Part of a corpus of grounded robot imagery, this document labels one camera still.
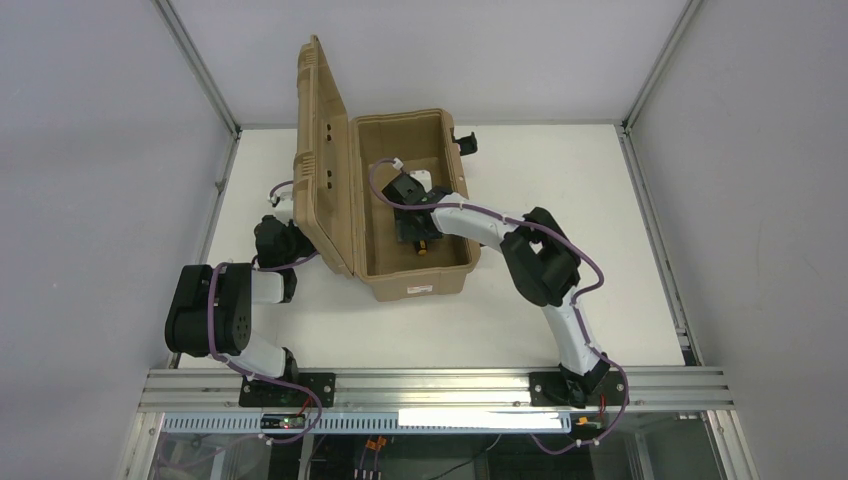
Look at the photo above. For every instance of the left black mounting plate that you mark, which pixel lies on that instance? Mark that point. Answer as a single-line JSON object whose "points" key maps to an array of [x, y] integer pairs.
{"points": [[262, 394]]}

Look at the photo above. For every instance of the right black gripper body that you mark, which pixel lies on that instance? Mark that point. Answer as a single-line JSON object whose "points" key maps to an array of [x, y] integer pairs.
{"points": [[413, 233]]}

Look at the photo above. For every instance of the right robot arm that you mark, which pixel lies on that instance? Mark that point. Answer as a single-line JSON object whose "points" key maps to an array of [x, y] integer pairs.
{"points": [[543, 265]]}

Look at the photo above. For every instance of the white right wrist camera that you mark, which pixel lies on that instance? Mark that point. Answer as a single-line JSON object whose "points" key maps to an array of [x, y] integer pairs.
{"points": [[423, 177]]}

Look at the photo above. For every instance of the white slotted cable duct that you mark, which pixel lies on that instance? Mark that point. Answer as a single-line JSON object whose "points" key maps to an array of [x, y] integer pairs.
{"points": [[405, 421]]}

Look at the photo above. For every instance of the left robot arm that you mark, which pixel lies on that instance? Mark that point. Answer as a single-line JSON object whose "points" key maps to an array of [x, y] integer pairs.
{"points": [[211, 311]]}

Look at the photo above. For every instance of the aluminium frame rail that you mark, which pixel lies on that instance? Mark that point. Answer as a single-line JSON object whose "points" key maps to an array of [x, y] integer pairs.
{"points": [[647, 389]]}

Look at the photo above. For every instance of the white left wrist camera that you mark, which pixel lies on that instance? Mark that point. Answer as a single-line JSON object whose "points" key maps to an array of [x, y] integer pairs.
{"points": [[283, 210]]}

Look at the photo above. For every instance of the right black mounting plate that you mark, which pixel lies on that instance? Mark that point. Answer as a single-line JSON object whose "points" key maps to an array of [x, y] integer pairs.
{"points": [[549, 388]]}

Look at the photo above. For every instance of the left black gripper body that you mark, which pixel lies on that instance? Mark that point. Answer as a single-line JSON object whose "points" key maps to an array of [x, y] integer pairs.
{"points": [[291, 241]]}

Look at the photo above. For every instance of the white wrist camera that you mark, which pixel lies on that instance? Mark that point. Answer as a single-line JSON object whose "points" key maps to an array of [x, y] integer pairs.
{"points": [[423, 177], [283, 210]]}

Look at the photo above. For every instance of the tan plastic toolbox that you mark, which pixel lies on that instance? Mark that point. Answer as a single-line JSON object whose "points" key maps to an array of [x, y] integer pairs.
{"points": [[335, 168]]}

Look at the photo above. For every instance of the black mounting plate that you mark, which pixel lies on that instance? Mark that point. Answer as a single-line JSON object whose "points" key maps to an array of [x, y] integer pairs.
{"points": [[549, 388], [262, 394]]}

